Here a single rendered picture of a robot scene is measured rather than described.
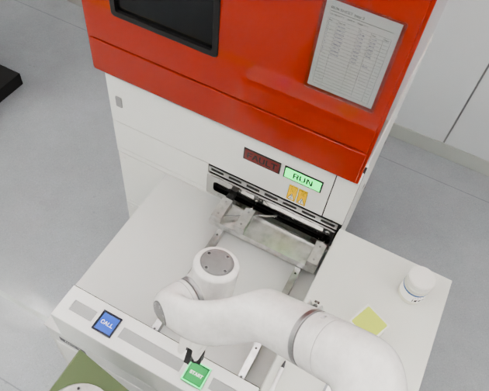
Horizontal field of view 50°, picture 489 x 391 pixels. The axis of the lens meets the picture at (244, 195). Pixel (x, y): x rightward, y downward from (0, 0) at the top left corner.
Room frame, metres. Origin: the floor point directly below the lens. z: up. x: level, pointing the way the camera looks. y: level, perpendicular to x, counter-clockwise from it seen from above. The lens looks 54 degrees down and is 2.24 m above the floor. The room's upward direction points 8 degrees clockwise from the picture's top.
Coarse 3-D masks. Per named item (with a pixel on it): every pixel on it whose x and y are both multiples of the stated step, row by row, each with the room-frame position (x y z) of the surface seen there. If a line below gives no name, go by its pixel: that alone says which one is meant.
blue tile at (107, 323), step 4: (104, 316) 0.50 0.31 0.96; (108, 316) 0.50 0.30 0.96; (112, 316) 0.51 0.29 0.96; (100, 320) 0.49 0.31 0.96; (104, 320) 0.49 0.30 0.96; (108, 320) 0.49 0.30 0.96; (112, 320) 0.49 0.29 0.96; (116, 320) 0.50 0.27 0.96; (96, 324) 0.48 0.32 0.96; (100, 324) 0.48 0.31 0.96; (104, 324) 0.48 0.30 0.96; (108, 324) 0.48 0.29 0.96; (112, 324) 0.48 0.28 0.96; (116, 324) 0.49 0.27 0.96; (96, 328) 0.47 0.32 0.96; (100, 328) 0.47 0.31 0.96; (104, 328) 0.47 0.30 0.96; (108, 328) 0.47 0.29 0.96; (112, 328) 0.47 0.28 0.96; (104, 332) 0.46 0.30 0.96; (108, 332) 0.46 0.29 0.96
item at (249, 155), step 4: (244, 152) 0.99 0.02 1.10; (248, 152) 0.99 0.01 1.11; (252, 152) 0.98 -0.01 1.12; (244, 156) 0.99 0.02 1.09; (248, 156) 0.99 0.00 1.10; (252, 156) 0.98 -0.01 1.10; (256, 156) 0.98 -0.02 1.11; (260, 156) 0.98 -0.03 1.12; (252, 160) 0.98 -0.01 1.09; (256, 160) 0.98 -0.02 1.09; (260, 160) 0.97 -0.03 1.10; (264, 160) 0.97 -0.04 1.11; (268, 160) 0.97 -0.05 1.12; (260, 164) 0.97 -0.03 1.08; (264, 164) 0.97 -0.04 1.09; (268, 164) 0.97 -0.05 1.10; (272, 164) 0.96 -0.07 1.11; (276, 164) 0.96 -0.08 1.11; (268, 168) 0.97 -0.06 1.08; (272, 168) 0.96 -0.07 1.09; (276, 168) 0.96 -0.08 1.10; (276, 172) 0.96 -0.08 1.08
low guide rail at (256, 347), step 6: (294, 270) 0.78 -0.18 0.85; (300, 270) 0.78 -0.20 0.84; (294, 276) 0.76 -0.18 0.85; (288, 282) 0.73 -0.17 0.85; (294, 282) 0.74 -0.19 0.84; (288, 288) 0.71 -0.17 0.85; (288, 294) 0.70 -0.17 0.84; (252, 348) 0.52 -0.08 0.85; (258, 348) 0.52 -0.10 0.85; (252, 354) 0.50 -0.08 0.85; (246, 360) 0.48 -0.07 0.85; (252, 360) 0.48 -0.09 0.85; (246, 366) 0.47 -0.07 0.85; (240, 372) 0.45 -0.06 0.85; (246, 372) 0.45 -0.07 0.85
